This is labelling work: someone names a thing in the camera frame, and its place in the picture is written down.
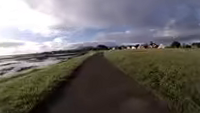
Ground row of distant trees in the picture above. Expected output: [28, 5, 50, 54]
[86, 34, 200, 56]

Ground green grass field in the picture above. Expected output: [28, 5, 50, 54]
[103, 44, 200, 113]

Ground row of distant houses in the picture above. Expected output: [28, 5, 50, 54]
[109, 41, 167, 53]

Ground green grass verge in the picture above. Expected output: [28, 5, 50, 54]
[0, 51, 100, 113]

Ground dark asphalt path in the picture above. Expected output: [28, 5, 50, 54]
[19, 49, 175, 113]

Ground tidal water and mudflats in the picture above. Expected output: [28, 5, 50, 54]
[0, 48, 87, 82]

